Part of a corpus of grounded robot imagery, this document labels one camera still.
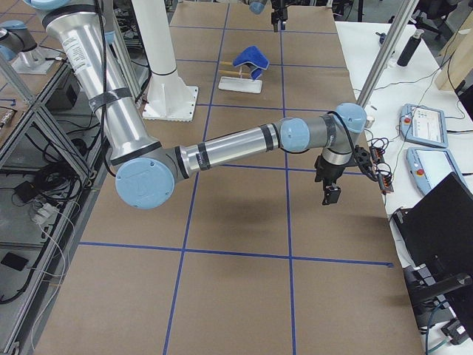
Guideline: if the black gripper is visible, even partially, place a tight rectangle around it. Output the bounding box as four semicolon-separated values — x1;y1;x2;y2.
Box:
314;155;345;206
271;0;287;23

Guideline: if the blue towel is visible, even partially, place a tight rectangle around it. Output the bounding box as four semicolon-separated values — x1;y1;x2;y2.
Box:
232;45;270;81

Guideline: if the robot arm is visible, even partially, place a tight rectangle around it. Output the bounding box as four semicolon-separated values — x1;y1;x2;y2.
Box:
1;1;115;68
30;1;367;209

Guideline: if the white wooden towel rack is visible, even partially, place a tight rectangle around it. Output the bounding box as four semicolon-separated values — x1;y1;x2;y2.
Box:
218;67;262;94

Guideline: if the black usb hub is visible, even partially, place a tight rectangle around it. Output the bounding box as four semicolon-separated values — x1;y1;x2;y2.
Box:
370;146;385;164
377;170;394;195

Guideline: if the small metal cylinder weight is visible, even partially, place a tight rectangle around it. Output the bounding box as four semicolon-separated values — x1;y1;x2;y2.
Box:
365;115;375;129

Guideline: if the near teach pendant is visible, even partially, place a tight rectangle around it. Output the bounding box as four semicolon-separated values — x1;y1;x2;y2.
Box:
406;147;466;195

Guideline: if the teach pendant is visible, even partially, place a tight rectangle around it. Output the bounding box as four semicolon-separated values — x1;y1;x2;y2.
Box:
399;104;448;148
406;147;466;195

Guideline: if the black laptop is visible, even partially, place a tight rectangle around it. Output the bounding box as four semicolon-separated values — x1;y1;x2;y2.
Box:
393;172;472;276

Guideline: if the far teach pendant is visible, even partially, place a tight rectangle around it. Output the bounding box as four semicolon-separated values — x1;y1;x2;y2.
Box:
399;104;448;148

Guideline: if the black water bottle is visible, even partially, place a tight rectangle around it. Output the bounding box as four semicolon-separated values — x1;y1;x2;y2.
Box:
397;29;424;67

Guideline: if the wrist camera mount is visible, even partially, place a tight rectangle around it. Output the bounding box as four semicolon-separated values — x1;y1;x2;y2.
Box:
353;145;378;182

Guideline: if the aluminium frame post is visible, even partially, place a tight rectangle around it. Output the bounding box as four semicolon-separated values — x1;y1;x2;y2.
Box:
356;0;418;108

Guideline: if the white camera mast with base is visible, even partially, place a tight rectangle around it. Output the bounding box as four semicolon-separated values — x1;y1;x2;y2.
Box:
132;0;199;122

